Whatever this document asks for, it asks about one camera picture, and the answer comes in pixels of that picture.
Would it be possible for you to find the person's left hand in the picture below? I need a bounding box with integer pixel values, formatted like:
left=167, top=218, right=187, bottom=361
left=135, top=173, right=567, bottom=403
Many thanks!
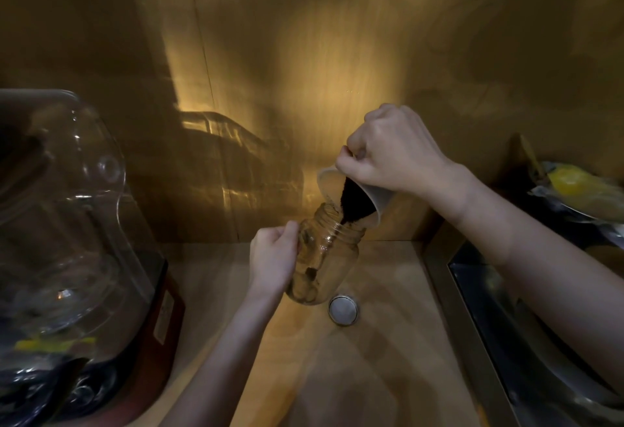
left=249, top=220, right=301, bottom=297

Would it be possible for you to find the person's right hand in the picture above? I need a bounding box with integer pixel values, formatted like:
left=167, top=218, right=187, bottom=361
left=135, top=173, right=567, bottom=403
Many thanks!
left=335, top=103, right=465, bottom=203

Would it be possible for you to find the white cup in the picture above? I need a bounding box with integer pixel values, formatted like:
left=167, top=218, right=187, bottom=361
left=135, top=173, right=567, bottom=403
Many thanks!
left=317, top=166, right=394, bottom=227

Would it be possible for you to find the clear glass jar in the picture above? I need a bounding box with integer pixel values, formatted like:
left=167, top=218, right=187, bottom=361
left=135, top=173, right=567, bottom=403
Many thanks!
left=285, top=202, right=367, bottom=307

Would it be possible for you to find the round metal jar lid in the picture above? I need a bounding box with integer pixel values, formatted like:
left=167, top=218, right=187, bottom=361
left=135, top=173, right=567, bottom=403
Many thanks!
left=328, top=294, right=361, bottom=328

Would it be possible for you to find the person's left forearm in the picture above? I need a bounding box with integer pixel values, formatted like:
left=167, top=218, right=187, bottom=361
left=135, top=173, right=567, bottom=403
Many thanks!
left=161, top=287, right=286, bottom=427

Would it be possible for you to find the person's right forearm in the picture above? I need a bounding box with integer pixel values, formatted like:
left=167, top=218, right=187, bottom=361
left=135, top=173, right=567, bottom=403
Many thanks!
left=436, top=163, right=624, bottom=396

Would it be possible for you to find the red blender base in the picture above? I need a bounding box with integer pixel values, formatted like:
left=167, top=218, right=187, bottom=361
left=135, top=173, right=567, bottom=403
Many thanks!
left=48, top=246, right=187, bottom=427

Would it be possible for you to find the yellow item in plastic bag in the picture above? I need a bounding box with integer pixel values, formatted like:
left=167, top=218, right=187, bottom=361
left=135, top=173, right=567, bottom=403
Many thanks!
left=528, top=160, right=624, bottom=247

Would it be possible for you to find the stainless steel sink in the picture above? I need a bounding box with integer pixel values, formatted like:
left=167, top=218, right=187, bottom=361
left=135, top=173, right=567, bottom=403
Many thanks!
left=422, top=224, right=624, bottom=427

